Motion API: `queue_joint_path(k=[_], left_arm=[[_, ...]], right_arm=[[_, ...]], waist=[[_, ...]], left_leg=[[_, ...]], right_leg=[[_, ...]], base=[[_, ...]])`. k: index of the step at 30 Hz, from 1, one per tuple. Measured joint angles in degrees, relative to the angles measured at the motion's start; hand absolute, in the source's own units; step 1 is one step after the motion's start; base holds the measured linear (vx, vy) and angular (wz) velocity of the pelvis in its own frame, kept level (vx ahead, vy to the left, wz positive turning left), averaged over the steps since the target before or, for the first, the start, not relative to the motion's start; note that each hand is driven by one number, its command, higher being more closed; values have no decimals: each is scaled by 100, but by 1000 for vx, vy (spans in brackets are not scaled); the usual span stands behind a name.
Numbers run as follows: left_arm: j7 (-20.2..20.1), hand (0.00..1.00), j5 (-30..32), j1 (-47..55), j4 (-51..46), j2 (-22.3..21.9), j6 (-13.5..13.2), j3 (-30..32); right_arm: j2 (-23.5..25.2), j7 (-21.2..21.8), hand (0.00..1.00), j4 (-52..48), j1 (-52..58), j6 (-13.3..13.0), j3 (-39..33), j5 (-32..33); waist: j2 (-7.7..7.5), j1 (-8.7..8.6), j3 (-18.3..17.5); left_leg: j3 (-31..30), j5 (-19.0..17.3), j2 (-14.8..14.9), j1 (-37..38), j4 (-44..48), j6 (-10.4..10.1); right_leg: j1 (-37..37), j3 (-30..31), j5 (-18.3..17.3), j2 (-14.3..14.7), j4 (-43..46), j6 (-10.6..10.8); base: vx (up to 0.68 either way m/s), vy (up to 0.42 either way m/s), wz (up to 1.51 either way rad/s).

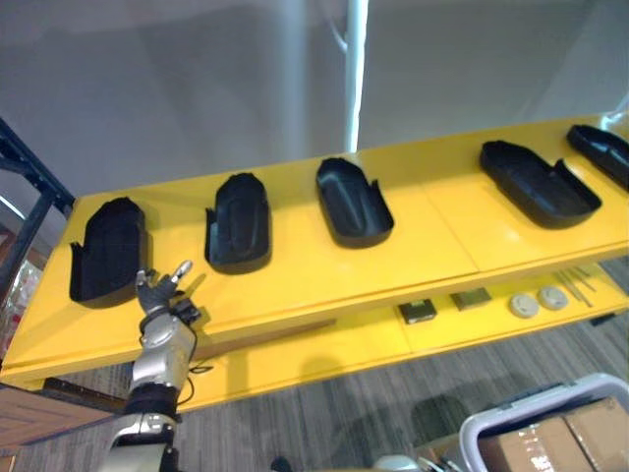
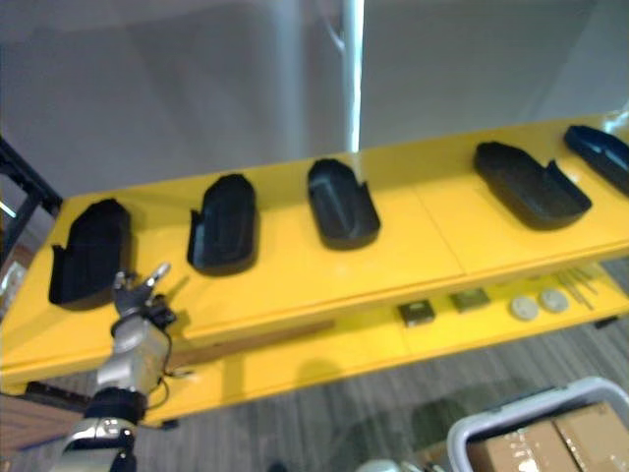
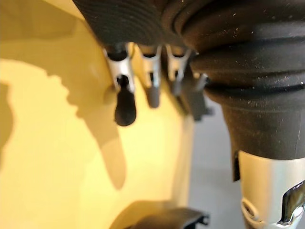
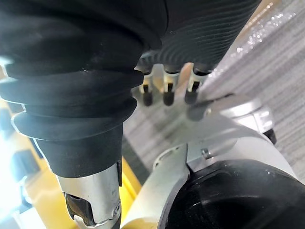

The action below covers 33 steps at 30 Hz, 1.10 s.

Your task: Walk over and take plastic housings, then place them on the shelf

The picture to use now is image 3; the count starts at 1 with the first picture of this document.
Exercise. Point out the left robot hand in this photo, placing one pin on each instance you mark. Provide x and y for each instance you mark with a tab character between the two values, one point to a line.
250	71

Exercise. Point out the yellow metal shelf rack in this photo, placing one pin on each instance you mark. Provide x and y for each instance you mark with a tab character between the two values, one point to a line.
59	155

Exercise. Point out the black plastic housing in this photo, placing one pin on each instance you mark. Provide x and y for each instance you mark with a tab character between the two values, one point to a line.
166	219

